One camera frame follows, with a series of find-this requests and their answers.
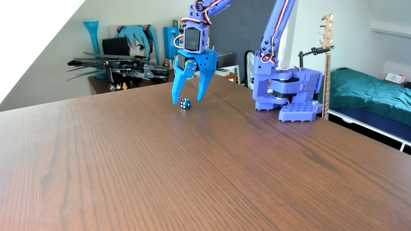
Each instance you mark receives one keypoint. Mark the small brown figurine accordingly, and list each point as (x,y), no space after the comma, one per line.
(165,63)

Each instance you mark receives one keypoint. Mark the small white radio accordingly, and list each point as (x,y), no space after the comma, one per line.
(394,78)

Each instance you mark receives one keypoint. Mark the dark blue mattress sheet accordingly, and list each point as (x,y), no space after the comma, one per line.
(385,126)

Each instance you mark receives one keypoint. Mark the dark wooden side desk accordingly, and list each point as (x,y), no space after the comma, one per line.
(99,86)

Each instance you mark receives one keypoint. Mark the white bed frame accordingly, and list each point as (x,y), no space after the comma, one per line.
(401,147)

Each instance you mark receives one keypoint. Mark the white wall shelf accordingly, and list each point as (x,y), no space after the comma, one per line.
(391,30)

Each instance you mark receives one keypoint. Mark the blue glass vase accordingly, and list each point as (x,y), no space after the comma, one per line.
(93,35)

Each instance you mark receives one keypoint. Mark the wooden bass guitar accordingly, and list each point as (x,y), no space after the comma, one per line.
(327,80)

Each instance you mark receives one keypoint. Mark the black framed oval object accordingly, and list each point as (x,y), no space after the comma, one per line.
(249,67)

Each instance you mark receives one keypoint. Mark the purple robot arm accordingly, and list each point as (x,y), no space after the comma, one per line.
(298,83)

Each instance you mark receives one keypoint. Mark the white picture frame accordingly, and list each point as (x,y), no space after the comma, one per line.
(237,72)

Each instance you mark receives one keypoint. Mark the black helicopter model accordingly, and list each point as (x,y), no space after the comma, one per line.
(141,69)

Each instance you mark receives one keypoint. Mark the yellow minifigure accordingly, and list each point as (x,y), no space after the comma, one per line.
(124,86)

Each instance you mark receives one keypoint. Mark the bed with teal blanket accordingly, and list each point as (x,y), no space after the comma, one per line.
(369,93)

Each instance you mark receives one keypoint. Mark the dark minifigure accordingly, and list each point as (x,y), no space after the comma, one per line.
(111,87)

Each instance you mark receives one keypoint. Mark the tall blue box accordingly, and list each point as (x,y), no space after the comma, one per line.
(169,41)

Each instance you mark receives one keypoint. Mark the teal-haired anime girl picture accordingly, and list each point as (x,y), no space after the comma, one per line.
(138,41)

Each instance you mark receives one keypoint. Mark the blue dice with white dots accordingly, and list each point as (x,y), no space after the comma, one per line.
(185,103)

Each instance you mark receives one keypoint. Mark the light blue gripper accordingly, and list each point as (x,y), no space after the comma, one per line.
(206,61)

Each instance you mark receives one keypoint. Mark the black rectangular box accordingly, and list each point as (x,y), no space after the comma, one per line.
(115,46)

